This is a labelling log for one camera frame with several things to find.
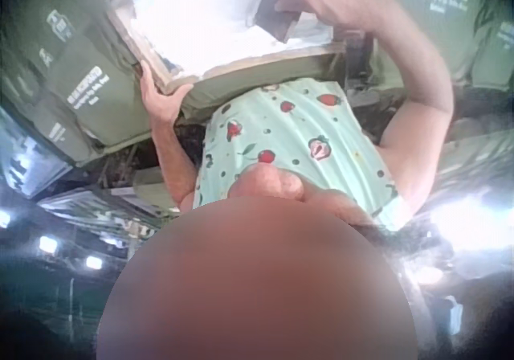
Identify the person's left hand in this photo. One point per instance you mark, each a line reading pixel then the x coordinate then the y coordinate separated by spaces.
pixel 160 105

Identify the dark squeegee block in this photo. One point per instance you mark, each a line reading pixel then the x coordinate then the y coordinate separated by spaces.
pixel 277 18

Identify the wooden printing screen frame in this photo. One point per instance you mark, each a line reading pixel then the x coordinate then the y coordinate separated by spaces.
pixel 192 22

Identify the heap of green printed sacks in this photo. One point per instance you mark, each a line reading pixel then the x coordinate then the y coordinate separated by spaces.
pixel 454 18
pixel 68 54

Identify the ceiling light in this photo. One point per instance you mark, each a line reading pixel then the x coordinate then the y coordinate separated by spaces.
pixel 48 244
pixel 94 262

